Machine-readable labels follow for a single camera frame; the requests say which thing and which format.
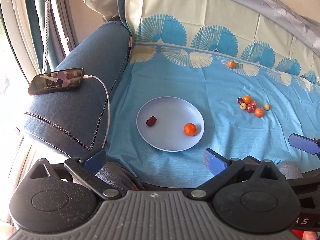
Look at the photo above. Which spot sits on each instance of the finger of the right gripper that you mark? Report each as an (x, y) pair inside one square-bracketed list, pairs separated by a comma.
[(308, 145)]

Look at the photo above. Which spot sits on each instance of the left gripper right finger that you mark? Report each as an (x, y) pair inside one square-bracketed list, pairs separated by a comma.
[(224, 171)]

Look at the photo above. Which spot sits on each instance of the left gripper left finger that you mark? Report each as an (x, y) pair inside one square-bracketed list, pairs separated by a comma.
[(84, 170)]

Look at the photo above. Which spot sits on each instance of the small orange lowest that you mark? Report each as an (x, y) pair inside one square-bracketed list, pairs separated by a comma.
[(190, 129)]

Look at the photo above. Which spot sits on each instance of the tan longan fruit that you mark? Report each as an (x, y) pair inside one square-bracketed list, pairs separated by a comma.
[(266, 107)]

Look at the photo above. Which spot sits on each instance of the red cherry tomato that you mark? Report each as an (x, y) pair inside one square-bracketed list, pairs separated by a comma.
[(249, 108)]

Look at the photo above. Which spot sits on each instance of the yellow-red small apple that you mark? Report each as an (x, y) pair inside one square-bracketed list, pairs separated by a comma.
[(243, 106)]

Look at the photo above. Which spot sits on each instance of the red candy fruit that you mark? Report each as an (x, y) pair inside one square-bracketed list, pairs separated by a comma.
[(254, 104)]

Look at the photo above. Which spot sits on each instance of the small orange top cluster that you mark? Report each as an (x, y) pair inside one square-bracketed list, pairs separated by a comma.
[(247, 99)]

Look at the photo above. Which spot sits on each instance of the grey trouser knee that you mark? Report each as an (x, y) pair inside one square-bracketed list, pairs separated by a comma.
[(289, 170)]

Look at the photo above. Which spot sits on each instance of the light blue round plate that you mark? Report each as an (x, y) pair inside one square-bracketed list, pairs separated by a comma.
[(167, 133)]

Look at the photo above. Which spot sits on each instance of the blue patterned cloth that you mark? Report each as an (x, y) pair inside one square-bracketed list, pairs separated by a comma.
[(181, 48)]

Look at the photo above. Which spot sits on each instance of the black smartphone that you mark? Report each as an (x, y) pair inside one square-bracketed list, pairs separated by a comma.
[(57, 81)]

